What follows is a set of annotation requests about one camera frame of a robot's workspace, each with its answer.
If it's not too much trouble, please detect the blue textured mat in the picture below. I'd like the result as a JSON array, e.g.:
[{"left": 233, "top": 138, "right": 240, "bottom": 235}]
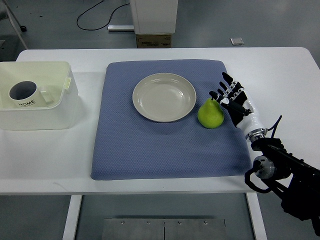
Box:
[{"left": 91, "top": 59, "right": 252, "bottom": 180}]

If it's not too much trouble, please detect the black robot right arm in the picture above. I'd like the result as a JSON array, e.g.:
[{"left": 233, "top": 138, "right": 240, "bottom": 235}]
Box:
[{"left": 238, "top": 113, "right": 320, "bottom": 236}]

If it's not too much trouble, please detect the metal chair leg with caster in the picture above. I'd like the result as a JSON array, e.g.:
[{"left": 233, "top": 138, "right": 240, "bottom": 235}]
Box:
[{"left": 0, "top": 0, "right": 30, "bottom": 50}]

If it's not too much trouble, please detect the black floor cable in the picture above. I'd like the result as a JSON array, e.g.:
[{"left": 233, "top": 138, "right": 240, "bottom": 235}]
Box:
[{"left": 76, "top": 0, "right": 132, "bottom": 31}]

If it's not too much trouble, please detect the metal base plate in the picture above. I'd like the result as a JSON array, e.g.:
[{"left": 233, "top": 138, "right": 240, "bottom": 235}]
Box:
[{"left": 102, "top": 218, "right": 228, "bottom": 240}]

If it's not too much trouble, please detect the grey floor outlet plate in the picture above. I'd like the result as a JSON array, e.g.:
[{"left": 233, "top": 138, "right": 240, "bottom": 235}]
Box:
[{"left": 230, "top": 37, "right": 245, "bottom": 46}]

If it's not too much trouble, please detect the white machine base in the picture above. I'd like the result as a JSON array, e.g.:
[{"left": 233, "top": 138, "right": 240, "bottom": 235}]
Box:
[{"left": 107, "top": 0, "right": 179, "bottom": 35}]

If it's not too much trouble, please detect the green pear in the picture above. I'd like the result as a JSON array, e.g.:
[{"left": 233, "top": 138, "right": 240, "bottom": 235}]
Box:
[{"left": 197, "top": 98, "right": 225, "bottom": 129}]

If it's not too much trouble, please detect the brown cardboard box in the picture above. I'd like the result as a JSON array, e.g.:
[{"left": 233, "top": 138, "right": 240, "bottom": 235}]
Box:
[{"left": 136, "top": 34, "right": 172, "bottom": 49}]

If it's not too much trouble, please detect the white plastic bin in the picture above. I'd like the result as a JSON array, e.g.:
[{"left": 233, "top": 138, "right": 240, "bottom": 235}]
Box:
[{"left": 0, "top": 61, "right": 78, "bottom": 130}]

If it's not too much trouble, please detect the white table frame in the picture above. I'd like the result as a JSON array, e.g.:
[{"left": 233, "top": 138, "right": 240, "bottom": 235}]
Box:
[{"left": 62, "top": 192, "right": 268, "bottom": 240}]

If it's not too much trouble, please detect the white HOME mug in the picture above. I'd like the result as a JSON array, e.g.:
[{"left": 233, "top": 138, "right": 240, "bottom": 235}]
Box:
[{"left": 8, "top": 81, "right": 55, "bottom": 108}]

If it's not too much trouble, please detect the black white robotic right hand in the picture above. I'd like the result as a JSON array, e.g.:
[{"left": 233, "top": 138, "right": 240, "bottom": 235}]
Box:
[{"left": 209, "top": 72, "right": 268, "bottom": 142}]

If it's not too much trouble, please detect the beige round plate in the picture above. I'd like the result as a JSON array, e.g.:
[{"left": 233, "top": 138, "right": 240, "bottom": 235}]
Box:
[{"left": 132, "top": 73, "right": 197, "bottom": 123}]

